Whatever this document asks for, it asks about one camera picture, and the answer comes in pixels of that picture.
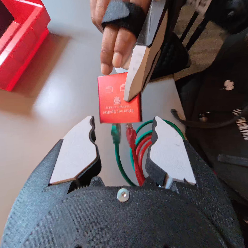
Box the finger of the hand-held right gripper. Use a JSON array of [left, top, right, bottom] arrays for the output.
[[142, 48, 162, 92], [123, 44, 155, 102]]

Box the person's black clothing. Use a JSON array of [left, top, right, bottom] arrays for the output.
[[174, 27, 248, 213]]

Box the red plastic bin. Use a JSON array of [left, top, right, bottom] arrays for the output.
[[0, 0, 51, 91]]

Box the red ethernet splitter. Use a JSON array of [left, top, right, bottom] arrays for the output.
[[97, 72, 142, 123]]

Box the red ethernet cable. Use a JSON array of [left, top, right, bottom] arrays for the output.
[[126, 123, 153, 187]]

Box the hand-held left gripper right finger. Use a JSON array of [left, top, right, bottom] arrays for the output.
[[146, 116, 197, 190]]

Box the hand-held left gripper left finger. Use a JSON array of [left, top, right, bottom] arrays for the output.
[[49, 116, 102, 194]]

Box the green ethernet cable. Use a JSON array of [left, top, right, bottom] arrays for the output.
[[110, 120, 186, 187]]

